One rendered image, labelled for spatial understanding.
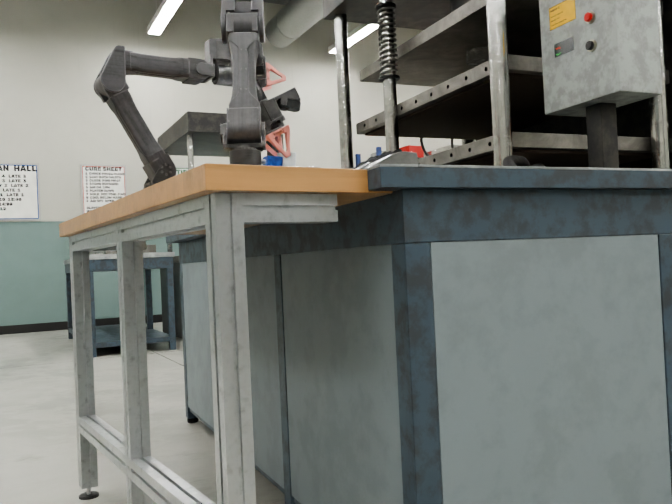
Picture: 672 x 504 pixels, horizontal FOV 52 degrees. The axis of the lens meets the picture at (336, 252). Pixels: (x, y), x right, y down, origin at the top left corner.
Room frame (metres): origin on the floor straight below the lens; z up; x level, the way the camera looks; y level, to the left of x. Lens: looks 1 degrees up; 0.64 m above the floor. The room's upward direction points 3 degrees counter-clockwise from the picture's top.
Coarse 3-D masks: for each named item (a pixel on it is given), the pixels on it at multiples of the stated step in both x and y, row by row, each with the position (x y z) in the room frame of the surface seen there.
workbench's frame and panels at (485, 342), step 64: (448, 192) 1.17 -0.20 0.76; (512, 192) 1.22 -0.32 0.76; (576, 192) 1.28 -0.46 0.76; (640, 192) 1.35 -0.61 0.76; (192, 256) 2.68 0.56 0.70; (256, 256) 1.90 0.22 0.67; (320, 256) 1.48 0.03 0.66; (384, 256) 1.21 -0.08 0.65; (448, 256) 1.17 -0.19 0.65; (512, 256) 1.22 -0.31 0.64; (576, 256) 1.28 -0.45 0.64; (640, 256) 1.35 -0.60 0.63; (192, 320) 2.73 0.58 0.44; (256, 320) 1.93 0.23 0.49; (320, 320) 1.49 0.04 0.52; (384, 320) 1.22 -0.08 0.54; (448, 320) 1.17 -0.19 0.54; (512, 320) 1.22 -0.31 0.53; (576, 320) 1.28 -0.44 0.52; (640, 320) 1.34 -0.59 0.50; (192, 384) 2.78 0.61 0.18; (256, 384) 1.96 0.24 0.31; (320, 384) 1.51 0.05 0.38; (384, 384) 1.23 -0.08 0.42; (448, 384) 1.16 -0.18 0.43; (512, 384) 1.22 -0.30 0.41; (576, 384) 1.28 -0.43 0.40; (640, 384) 1.34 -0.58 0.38; (256, 448) 1.98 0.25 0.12; (320, 448) 1.52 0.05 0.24; (384, 448) 1.24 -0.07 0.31; (448, 448) 1.16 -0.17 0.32; (512, 448) 1.21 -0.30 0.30; (576, 448) 1.27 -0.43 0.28; (640, 448) 1.34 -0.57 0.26
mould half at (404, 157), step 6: (390, 156) 1.81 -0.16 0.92; (396, 156) 1.82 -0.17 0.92; (402, 156) 1.83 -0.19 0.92; (408, 156) 1.83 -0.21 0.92; (414, 156) 1.84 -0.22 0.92; (378, 162) 1.80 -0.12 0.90; (384, 162) 1.80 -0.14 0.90; (390, 162) 1.81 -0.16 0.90; (396, 162) 1.82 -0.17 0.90; (402, 162) 1.83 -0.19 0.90; (408, 162) 1.83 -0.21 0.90; (414, 162) 1.84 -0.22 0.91
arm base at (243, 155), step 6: (234, 150) 1.32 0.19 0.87; (240, 150) 1.32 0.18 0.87; (246, 150) 1.32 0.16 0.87; (252, 150) 1.32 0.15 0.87; (258, 150) 1.34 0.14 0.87; (234, 156) 1.32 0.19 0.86; (240, 156) 1.32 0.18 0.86; (246, 156) 1.32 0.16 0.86; (252, 156) 1.32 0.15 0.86; (258, 156) 1.34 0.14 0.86; (234, 162) 1.32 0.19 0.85; (240, 162) 1.32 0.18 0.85; (246, 162) 1.32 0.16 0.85; (252, 162) 1.32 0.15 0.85; (258, 162) 1.33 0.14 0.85
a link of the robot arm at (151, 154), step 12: (96, 84) 1.80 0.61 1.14; (108, 96) 1.77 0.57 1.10; (120, 96) 1.78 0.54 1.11; (120, 108) 1.79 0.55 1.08; (132, 108) 1.81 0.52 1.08; (120, 120) 1.81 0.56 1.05; (132, 120) 1.81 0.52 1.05; (132, 132) 1.81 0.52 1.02; (144, 132) 1.82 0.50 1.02; (144, 144) 1.82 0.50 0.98; (156, 144) 1.84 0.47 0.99; (144, 156) 1.83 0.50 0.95; (156, 156) 1.83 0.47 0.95; (168, 156) 1.85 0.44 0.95; (144, 168) 1.87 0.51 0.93; (156, 168) 1.83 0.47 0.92
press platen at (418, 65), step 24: (480, 0) 2.32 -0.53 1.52; (528, 0) 2.27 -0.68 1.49; (456, 24) 2.47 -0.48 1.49; (480, 24) 2.49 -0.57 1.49; (528, 24) 2.51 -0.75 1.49; (408, 48) 2.78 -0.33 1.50; (432, 48) 2.74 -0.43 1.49; (456, 48) 2.76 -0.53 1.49; (528, 48) 2.80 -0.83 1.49; (360, 72) 3.19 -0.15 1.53; (408, 72) 3.08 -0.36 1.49; (432, 72) 3.10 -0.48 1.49; (456, 72) 3.12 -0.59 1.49
